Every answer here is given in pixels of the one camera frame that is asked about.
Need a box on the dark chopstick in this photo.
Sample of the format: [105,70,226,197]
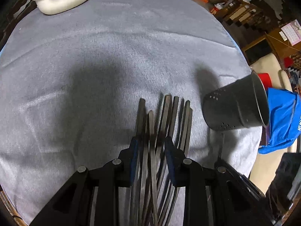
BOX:
[164,108,193,226]
[129,98,145,225]
[148,110,158,225]
[159,101,190,225]
[138,95,171,225]
[156,95,179,225]

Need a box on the black perforated utensil holder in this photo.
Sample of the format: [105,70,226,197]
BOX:
[202,71,269,132]

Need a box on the cream sofa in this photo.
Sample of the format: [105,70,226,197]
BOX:
[250,53,297,193]

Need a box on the blue cloth garment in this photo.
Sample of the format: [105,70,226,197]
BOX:
[258,88,300,155]

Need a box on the grey table cloth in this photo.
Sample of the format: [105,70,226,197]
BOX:
[1,0,261,223]

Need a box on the wall calendar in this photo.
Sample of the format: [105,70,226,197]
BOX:
[281,19,301,45]

